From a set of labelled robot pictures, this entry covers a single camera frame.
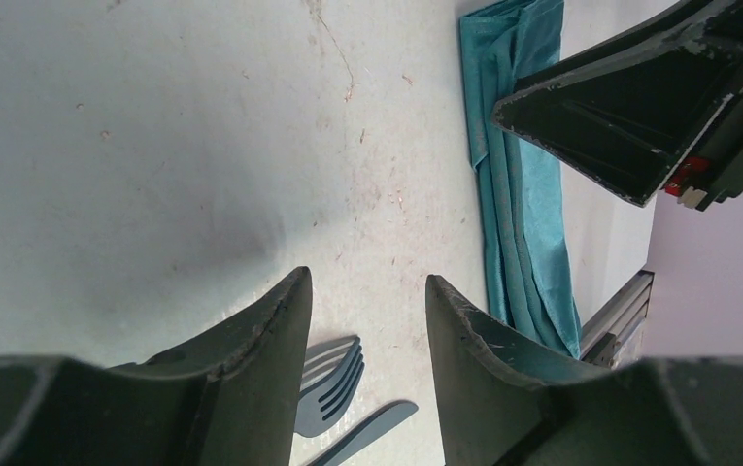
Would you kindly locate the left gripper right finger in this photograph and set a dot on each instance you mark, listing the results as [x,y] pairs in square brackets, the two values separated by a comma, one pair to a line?
[503,399]

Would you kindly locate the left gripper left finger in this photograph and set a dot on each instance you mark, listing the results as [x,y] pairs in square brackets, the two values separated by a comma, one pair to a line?
[227,396]

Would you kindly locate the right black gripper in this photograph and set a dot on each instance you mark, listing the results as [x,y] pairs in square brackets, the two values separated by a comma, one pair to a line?
[658,107]

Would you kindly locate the teal cloth napkin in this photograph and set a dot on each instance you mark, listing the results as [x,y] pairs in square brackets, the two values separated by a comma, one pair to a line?
[527,271]

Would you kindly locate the dark plastic knife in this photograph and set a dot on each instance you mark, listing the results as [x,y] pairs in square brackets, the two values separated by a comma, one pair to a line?
[367,432]

